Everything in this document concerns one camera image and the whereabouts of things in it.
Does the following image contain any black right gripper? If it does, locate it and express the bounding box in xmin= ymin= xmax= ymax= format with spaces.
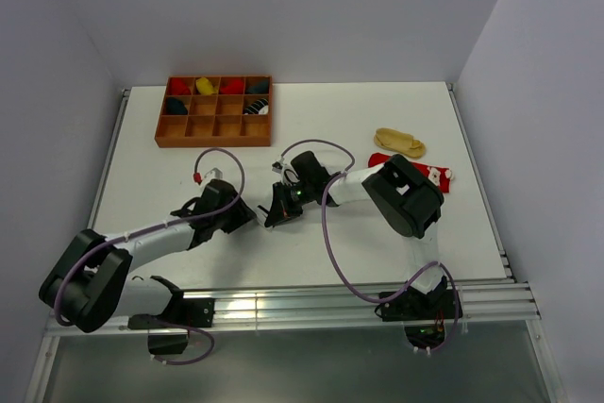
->
xmin=266 ymin=180 xmax=315 ymax=227

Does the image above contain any red santa sock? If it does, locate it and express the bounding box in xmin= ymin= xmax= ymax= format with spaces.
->
xmin=367 ymin=153 xmax=453 ymax=194

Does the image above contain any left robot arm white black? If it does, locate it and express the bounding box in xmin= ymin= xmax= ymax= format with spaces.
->
xmin=39 ymin=178 xmax=256 ymax=333

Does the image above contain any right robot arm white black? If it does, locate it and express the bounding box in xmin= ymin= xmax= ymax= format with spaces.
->
xmin=256 ymin=151 xmax=451 ymax=318

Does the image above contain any wooden compartment tray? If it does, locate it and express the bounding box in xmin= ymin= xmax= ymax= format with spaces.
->
xmin=155 ymin=75 xmax=273 ymax=148

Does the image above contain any black white striped rolled sock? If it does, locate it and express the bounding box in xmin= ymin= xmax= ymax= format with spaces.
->
xmin=243 ymin=98 xmax=270 ymax=115

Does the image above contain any dark navy rolled sock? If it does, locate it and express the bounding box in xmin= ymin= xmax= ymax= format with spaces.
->
xmin=164 ymin=97 xmax=188 ymax=116

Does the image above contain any red rolled sock middle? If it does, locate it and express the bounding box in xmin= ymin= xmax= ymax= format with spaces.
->
xmin=220 ymin=78 xmax=244 ymax=95

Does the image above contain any red rolled sock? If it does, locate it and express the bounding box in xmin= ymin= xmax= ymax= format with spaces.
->
xmin=220 ymin=78 xmax=244 ymax=95
xmin=170 ymin=78 xmax=191 ymax=96

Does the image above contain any yellow rolled sock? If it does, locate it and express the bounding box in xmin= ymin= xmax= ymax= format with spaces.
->
xmin=195 ymin=77 xmax=218 ymax=96

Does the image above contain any dark teal rolled sock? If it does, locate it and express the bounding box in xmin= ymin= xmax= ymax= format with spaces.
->
xmin=245 ymin=79 xmax=271 ymax=94

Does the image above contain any red rolled sock left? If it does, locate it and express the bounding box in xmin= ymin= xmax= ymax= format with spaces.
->
xmin=170 ymin=78 xmax=191 ymax=96

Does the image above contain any beige flat sock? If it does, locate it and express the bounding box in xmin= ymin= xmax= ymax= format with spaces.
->
xmin=373 ymin=127 xmax=427 ymax=159

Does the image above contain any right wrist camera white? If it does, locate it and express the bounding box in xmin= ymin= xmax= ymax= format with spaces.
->
xmin=272 ymin=158 xmax=297 ymax=184

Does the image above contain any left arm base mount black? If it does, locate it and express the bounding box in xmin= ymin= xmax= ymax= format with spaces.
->
xmin=127 ymin=297 xmax=215 ymax=365

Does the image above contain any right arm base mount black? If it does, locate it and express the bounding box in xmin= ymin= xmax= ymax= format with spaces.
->
xmin=374 ymin=288 xmax=463 ymax=350

